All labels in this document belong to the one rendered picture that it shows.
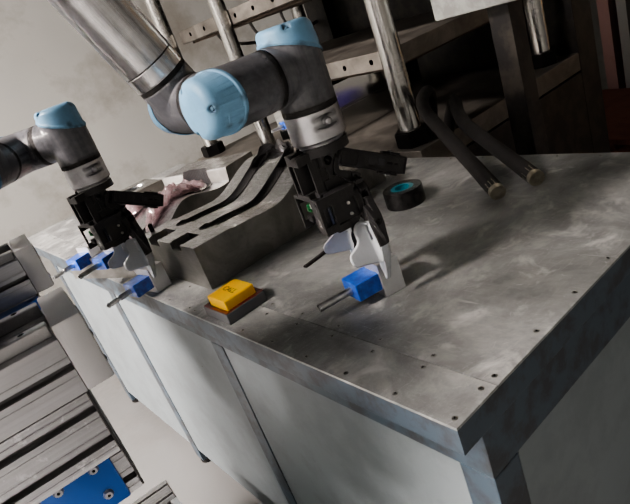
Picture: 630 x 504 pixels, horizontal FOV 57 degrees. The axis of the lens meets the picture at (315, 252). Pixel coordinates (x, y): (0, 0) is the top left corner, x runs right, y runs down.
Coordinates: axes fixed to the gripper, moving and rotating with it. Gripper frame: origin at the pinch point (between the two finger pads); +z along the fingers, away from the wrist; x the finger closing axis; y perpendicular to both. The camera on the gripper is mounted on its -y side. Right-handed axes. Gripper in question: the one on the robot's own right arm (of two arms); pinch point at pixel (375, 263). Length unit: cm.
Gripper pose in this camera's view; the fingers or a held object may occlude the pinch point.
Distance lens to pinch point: 85.4
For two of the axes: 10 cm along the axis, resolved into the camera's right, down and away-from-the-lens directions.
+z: 3.2, 8.7, 3.7
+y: -8.4, 4.4, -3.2
